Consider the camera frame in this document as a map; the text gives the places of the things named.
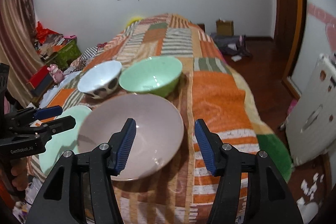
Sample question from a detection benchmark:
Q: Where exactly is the green storage box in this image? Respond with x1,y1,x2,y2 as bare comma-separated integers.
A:
45,39,81,71

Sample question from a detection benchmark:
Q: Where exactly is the white wardrobe with stickers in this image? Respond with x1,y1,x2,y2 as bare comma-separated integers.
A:
290,0,335,94

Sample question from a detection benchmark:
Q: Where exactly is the light blue plastic bag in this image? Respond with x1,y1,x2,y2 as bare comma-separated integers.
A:
39,71,81,108

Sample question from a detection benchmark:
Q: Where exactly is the pink plush toy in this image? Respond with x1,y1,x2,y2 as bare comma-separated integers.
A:
47,64,64,84

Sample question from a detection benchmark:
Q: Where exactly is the yellow foam tube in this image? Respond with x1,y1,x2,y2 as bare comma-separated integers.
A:
126,16,143,28

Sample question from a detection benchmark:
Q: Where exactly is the patchwork striped bedspread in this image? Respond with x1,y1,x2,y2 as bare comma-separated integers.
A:
26,12,293,224

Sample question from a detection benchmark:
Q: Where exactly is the mint green bowl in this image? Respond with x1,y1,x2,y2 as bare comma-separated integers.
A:
119,56,183,98

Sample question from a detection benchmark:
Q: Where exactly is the striped brown curtain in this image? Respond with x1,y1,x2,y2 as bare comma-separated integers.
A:
1,0,44,107

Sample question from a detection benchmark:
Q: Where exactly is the wooden door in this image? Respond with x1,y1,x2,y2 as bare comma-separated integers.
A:
274,0,307,99

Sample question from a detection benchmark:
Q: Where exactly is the red fabric on box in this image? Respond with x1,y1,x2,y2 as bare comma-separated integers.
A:
36,21,59,44

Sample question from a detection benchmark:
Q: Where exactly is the white spotted bowl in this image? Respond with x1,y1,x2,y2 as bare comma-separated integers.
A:
77,60,122,100

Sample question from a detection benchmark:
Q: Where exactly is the red box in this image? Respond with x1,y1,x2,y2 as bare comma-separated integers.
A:
26,65,50,90

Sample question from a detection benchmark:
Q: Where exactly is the mint green plate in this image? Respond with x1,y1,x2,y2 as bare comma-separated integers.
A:
39,105,92,176

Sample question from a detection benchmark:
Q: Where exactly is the dark grey box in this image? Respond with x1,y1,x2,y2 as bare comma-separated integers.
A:
31,74,55,97

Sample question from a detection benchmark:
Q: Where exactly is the checkered patchwork quilt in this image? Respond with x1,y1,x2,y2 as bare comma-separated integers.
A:
70,43,107,71

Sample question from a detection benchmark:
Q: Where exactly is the left hand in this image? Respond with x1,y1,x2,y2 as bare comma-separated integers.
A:
11,157,29,191

